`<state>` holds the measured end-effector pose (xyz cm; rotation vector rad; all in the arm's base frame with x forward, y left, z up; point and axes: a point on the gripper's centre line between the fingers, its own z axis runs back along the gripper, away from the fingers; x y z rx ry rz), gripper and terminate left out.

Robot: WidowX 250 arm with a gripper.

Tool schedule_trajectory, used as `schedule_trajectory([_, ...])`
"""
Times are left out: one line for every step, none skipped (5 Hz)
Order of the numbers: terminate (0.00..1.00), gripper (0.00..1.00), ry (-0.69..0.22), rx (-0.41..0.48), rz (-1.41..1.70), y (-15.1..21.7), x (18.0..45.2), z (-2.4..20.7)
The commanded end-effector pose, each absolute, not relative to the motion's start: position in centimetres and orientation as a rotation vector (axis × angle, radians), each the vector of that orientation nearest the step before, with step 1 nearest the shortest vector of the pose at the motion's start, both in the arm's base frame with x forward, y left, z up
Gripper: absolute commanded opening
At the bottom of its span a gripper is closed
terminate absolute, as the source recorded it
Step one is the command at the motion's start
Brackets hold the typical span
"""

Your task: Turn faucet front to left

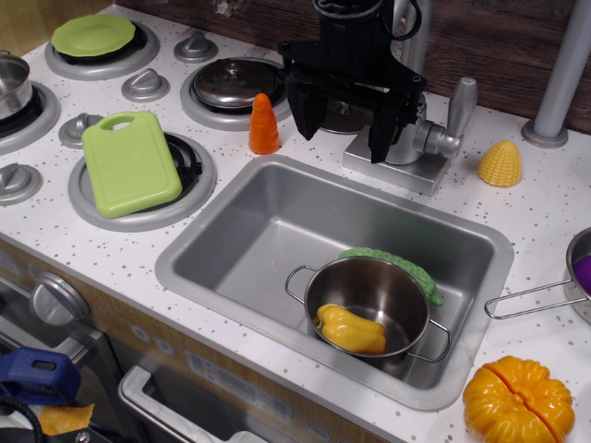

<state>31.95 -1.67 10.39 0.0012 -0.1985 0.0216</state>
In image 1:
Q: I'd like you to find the steel pot lid on burner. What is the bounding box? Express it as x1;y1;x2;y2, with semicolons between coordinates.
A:
193;59;279;109

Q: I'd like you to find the grey support pole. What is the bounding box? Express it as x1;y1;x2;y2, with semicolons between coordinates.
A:
522;0;590;149

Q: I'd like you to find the orange toy pumpkin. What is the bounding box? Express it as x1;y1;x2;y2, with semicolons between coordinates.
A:
463;355;575;442

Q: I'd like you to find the silver toy faucet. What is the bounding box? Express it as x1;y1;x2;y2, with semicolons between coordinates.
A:
343;1;477;196

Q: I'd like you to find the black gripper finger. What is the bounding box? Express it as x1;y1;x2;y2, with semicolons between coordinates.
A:
369;91;420;163
286;76;328;140

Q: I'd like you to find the orange toy carrot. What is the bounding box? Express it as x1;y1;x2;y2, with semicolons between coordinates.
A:
248;93;281;154

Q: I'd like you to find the grey toy sink basin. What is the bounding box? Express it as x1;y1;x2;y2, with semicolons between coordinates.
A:
155;155;513;411

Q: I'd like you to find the purple toy in saucepan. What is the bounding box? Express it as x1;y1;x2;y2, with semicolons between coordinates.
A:
573;256;591;295

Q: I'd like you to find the green toy cutting board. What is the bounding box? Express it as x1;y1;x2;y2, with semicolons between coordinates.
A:
81;111;183;219

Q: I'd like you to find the steel pot at left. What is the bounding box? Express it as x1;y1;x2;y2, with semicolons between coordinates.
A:
0;50;33;120

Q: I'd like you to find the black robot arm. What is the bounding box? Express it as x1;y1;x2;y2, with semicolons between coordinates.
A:
277;1;427;163

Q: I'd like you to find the black cable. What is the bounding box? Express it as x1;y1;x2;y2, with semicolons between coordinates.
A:
0;395;43;437

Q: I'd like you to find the green toy vegetable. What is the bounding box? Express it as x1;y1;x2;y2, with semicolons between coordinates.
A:
338;247;443;307

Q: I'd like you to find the steel pot with handles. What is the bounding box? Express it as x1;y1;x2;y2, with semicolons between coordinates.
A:
284;257;452;364

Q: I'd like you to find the green toy plate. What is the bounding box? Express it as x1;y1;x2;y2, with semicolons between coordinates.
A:
51;14;136;57

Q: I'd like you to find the blue clamp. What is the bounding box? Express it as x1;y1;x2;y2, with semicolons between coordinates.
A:
1;347;81;406

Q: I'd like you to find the grey oven door handle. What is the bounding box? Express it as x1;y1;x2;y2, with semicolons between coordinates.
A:
117;365;259;443

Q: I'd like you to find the grey oven dial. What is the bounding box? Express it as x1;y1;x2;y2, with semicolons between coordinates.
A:
29;272;90;327

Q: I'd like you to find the grey stove knob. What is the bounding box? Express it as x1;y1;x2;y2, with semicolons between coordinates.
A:
174;31;218;64
58;113;103;150
121;68;170;102
1;163;42;206

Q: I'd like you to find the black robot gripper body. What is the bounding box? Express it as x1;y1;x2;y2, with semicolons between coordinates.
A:
277;14;427;97

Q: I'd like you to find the yellow toy bell pepper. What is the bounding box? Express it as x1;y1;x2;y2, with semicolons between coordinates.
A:
313;304;387;354

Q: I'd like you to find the yellow toy corn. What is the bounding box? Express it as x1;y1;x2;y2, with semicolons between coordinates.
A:
476;140;522;187

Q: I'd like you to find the steel saucepan with wire handle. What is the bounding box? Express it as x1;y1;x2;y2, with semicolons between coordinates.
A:
484;228;590;320

